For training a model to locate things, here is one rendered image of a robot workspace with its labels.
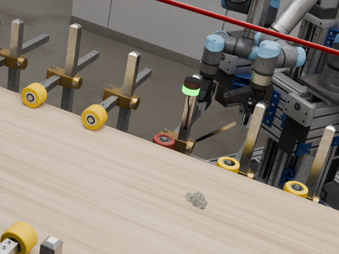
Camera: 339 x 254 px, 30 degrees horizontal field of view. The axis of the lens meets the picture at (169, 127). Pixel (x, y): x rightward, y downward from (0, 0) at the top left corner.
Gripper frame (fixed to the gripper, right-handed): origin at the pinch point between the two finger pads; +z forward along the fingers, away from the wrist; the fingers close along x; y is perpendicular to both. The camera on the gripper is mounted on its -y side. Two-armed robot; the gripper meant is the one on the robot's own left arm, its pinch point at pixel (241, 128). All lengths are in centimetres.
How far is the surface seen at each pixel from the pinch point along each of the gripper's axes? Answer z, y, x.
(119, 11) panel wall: 69, -66, 302
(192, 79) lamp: -18.8, -22.4, -5.6
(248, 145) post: 0.4, 2.0, -11.1
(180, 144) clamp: 9.2, -21.5, -3.3
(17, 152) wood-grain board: 5, -76, -34
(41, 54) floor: 95, -118, 245
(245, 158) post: 5.8, 2.3, -11.2
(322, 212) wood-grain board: 4.8, 25.6, -39.0
